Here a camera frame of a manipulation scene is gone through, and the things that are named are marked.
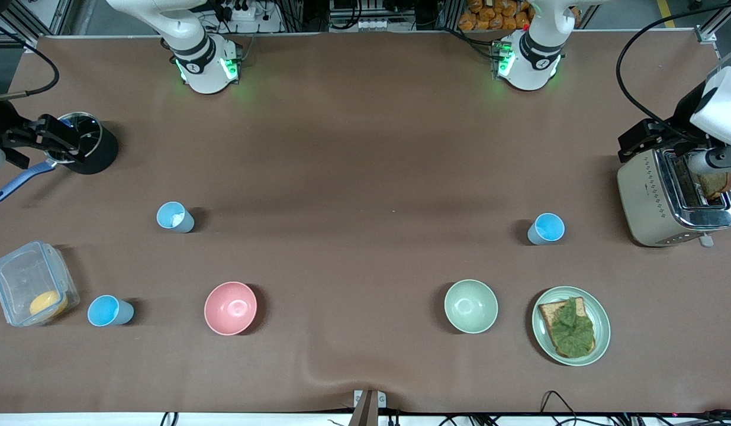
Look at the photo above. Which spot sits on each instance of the pale green bowl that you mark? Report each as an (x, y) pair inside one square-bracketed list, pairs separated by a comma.
[(470, 306)]

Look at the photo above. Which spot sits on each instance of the green lettuce leaf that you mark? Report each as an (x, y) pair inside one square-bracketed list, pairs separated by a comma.
[(572, 331)]

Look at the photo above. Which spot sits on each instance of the pale green plate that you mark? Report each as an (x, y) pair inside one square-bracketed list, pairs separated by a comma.
[(602, 322)]

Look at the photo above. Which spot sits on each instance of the metal table clamp bracket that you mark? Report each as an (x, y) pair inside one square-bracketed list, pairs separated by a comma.
[(369, 405)]

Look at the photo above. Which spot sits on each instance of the orange round food piece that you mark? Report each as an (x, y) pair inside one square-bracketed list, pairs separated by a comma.
[(47, 304)]

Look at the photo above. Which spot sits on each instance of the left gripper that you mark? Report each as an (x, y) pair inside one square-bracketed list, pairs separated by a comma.
[(686, 116)]

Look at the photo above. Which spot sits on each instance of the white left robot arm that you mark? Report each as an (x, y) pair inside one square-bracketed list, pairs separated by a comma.
[(531, 62)]

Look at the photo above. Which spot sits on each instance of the long white power strip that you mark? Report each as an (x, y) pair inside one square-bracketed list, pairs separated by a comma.
[(359, 25)]

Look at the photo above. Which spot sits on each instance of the pink bowl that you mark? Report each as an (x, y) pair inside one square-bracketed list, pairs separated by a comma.
[(230, 308)]

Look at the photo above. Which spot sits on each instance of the blue cup with white inside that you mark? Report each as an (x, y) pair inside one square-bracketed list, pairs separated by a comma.
[(174, 217)]

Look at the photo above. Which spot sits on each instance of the blue plastic cup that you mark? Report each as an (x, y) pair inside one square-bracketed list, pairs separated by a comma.
[(108, 311), (546, 229)]

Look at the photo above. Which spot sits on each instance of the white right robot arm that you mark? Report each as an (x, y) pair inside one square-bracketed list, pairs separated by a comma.
[(202, 65)]

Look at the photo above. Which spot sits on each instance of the aluminium frame rail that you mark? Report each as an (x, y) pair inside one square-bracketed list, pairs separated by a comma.
[(707, 35)]

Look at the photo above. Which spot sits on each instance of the brown bread slice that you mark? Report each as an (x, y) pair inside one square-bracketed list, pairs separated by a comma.
[(547, 310)]

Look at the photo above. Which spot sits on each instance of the clear plastic food container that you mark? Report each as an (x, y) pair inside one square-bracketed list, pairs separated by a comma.
[(22, 278)]

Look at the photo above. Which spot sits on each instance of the glass lid with blue knob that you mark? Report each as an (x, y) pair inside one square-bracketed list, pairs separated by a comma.
[(88, 133)]

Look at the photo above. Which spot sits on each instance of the beige chrome toaster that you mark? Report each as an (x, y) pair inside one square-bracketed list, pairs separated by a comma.
[(646, 204)]

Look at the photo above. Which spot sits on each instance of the bag of orange buns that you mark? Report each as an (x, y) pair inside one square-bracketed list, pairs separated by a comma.
[(495, 16)]

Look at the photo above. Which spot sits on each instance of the white power strip with plugs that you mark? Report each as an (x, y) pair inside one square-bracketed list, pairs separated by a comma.
[(247, 15)]

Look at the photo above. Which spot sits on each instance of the dark toast slice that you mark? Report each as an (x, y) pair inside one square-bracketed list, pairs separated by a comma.
[(715, 184)]

